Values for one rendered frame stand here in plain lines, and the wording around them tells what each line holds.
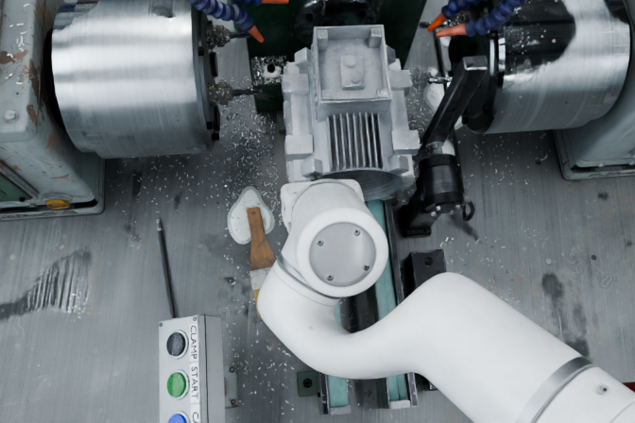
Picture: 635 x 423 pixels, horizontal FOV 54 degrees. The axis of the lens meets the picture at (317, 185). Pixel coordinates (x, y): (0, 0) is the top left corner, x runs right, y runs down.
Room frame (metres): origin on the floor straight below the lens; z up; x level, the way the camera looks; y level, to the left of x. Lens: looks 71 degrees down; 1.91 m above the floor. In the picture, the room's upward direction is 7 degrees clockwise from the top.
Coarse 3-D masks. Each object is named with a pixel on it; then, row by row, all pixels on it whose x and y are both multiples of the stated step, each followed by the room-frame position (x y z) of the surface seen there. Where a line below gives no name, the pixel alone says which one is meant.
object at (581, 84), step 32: (544, 0) 0.58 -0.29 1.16; (576, 0) 0.59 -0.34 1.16; (608, 0) 0.59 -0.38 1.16; (512, 32) 0.52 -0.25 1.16; (544, 32) 0.53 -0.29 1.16; (576, 32) 0.54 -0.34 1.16; (608, 32) 0.54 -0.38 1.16; (512, 64) 0.48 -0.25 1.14; (544, 64) 0.49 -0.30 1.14; (576, 64) 0.50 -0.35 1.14; (608, 64) 0.51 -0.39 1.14; (480, 96) 0.47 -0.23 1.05; (512, 96) 0.45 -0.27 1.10; (544, 96) 0.46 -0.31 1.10; (576, 96) 0.47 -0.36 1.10; (608, 96) 0.49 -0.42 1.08; (480, 128) 0.44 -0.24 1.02; (512, 128) 0.44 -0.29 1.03; (544, 128) 0.45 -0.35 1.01
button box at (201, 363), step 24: (168, 336) 0.06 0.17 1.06; (192, 336) 0.06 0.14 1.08; (216, 336) 0.07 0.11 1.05; (168, 360) 0.03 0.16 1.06; (192, 360) 0.03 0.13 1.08; (216, 360) 0.04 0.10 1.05; (192, 384) 0.00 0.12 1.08; (216, 384) 0.01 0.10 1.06; (168, 408) -0.03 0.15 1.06; (192, 408) -0.02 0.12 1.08; (216, 408) -0.02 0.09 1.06
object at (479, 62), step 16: (464, 64) 0.41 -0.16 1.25; (480, 64) 0.41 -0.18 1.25; (464, 80) 0.40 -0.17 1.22; (480, 80) 0.40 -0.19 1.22; (448, 96) 0.40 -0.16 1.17; (464, 96) 0.40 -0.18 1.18; (448, 112) 0.40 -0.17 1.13; (432, 128) 0.40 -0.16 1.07; (448, 128) 0.40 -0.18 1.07; (432, 144) 0.40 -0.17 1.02
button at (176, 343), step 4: (176, 332) 0.07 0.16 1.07; (172, 336) 0.06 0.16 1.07; (176, 336) 0.06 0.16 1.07; (180, 336) 0.06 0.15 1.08; (168, 340) 0.05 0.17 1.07; (172, 340) 0.06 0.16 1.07; (176, 340) 0.06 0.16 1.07; (180, 340) 0.06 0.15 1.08; (184, 340) 0.06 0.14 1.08; (168, 344) 0.05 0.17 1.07; (172, 344) 0.05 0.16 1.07; (176, 344) 0.05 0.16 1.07; (180, 344) 0.05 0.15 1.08; (184, 344) 0.05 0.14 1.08; (168, 348) 0.04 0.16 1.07; (172, 348) 0.04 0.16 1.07; (176, 348) 0.05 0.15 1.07; (180, 348) 0.05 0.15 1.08; (168, 352) 0.04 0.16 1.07; (172, 352) 0.04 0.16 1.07; (176, 352) 0.04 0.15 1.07; (180, 352) 0.04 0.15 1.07
